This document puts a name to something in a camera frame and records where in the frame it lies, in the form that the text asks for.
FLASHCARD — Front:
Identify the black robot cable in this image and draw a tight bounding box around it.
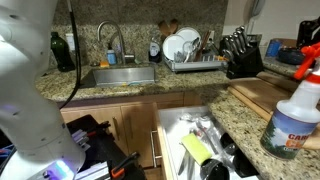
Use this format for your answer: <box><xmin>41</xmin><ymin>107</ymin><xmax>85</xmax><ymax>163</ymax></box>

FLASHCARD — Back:
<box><xmin>58</xmin><ymin>0</ymin><xmax>83</xmax><ymax>110</ymax></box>

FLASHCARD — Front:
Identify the small black measuring cup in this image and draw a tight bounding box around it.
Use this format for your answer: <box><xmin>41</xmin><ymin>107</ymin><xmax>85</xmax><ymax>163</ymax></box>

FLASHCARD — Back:
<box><xmin>219</xmin><ymin>132</ymin><xmax>238</xmax><ymax>150</ymax></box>

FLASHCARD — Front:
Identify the medium black measuring cup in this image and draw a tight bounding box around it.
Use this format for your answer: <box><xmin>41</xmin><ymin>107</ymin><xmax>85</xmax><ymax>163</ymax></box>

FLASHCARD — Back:
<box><xmin>232</xmin><ymin>148</ymin><xmax>260</xmax><ymax>178</ymax></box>

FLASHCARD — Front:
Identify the clear dish soap bottle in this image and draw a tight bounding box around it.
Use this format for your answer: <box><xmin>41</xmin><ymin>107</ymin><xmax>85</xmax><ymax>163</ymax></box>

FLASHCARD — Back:
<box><xmin>148</xmin><ymin>33</ymin><xmax>163</xmax><ymax>64</ymax></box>

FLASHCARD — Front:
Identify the yellow-green sponge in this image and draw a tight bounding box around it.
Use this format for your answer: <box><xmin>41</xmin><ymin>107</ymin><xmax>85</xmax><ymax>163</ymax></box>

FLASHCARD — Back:
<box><xmin>180</xmin><ymin>133</ymin><xmax>214</xmax><ymax>167</ymax></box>

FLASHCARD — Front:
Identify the dark green glass bottle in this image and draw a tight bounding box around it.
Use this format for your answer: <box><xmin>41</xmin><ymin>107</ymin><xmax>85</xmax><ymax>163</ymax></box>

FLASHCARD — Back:
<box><xmin>50</xmin><ymin>31</ymin><xmax>76</xmax><ymax>73</ymax></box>

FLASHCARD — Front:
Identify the metal drawer handle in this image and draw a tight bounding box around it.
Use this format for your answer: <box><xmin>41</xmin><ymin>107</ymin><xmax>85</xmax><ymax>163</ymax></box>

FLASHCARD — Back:
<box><xmin>149</xmin><ymin>129</ymin><xmax>163</xmax><ymax>169</ymax></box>

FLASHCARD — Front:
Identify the stainless steel sink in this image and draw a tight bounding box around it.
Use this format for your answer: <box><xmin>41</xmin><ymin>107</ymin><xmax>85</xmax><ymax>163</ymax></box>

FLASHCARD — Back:
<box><xmin>79</xmin><ymin>64</ymin><xmax>158</xmax><ymax>90</ymax></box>

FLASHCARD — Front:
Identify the white wall outlet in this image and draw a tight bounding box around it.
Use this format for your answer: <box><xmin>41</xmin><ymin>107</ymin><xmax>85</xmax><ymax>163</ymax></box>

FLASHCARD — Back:
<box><xmin>65</xmin><ymin>32</ymin><xmax>77</xmax><ymax>52</ymax></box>

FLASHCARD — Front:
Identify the thin wooden cutting board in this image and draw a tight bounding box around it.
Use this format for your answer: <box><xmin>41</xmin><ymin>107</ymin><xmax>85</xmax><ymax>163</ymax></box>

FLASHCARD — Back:
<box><xmin>228</xmin><ymin>76</ymin><xmax>294</xmax><ymax>114</ymax></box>

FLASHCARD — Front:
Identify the blue soap pump dispenser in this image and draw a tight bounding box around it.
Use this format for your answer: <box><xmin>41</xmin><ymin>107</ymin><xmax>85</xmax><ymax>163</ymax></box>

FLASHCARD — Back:
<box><xmin>106</xmin><ymin>43</ymin><xmax>118</xmax><ymax>66</ymax></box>

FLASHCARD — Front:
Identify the wooden drawer white interior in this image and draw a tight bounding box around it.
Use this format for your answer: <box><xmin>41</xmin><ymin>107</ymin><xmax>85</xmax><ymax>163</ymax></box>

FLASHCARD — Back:
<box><xmin>151</xmin><ymin>102</ymin><xmax>262</xmax><ymax>180</ymax></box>

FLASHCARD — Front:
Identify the clear bagged cutlery pile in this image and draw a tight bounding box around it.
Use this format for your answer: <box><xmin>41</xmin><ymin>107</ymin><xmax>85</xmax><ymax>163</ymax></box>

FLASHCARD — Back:
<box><xmin>178</xmin><ymin>112</ymin><xmax>236</xmax><ymax>176</ymax></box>

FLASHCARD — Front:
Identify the black knife block with knives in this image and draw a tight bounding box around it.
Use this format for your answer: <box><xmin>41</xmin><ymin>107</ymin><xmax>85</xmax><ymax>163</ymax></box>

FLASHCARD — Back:
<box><xmin>221</xmin><ymin>25</ymin><xmax>265</xmax><ymax>80</ymax></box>

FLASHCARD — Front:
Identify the grey dish rack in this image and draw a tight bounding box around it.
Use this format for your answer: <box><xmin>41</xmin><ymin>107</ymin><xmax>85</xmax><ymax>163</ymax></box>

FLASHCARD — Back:
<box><xmin>162</xmin><ymin>53</ymin><xmax>230</xmax><ymax>74</ymax></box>

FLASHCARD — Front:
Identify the white plate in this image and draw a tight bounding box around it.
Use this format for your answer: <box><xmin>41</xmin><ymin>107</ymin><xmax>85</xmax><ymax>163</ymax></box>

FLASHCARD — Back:
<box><xmin>162</xmin><ymin>34</ymin><xmax>186</xmax><ymax>61</ymax></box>
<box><xmin>175</xmin><ymin>26</ymin><xmax>202</xmax><ymax>45</ymax></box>

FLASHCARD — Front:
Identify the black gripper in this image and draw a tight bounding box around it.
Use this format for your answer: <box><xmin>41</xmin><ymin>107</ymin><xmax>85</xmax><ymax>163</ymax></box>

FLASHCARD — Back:
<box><xmin>297</xmin><ymin>16</ymin><xmax>320</xmax><ymax>48</ymax></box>

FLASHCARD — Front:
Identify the dark blue bowl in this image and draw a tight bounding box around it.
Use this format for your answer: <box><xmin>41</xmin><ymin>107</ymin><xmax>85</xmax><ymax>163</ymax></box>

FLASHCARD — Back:
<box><xmin>277</xmin><ymin>46</ymin><xmax>306</xmax><ymax>66</ymax></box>

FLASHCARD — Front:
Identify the white spray bottle red trigger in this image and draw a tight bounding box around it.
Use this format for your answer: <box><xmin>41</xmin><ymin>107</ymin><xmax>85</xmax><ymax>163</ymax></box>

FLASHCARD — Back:
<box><xmin>259</xmin><ymin>42</ymin><xmax>320</xmax><ymax>161</ymax></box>

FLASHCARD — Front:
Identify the orange black latch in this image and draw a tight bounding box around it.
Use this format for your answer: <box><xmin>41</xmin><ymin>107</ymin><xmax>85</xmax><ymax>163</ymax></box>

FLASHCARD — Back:
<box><xmin>85</xmin><ymin>120</ymin><xmax>112</xmax><ymax>138</ymax></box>
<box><xmin>110</xmin><ymin>151</ymin><xmax>141</xmax><ymax>180</ymax></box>

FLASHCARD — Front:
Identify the thick wooden cutting board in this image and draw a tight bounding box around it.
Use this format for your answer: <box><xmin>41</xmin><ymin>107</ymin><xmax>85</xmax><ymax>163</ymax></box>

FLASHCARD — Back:
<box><xmin>227</xmin><ymin>85</ymin><xmax>320</xmax><ymax>151</ymax></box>

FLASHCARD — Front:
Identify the wooden spoon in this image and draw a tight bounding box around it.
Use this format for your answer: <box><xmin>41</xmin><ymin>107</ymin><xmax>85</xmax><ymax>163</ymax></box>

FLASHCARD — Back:
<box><xmin>157</xmin><ymin>20</ymin><xmax>172</xmax><ymax>38</ymax></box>
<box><xmin>169</xmin><ymin>18</ymin><xmax>180</xmax><ymax>34</ymax></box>

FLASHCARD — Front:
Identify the steel kitchen faucet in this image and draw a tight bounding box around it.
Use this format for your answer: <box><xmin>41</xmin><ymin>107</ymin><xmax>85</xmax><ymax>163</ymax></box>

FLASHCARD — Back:
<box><xmin>96</xmin><ymin>20</ymin><xmax>136</xmax><ymax>66</ymax></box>

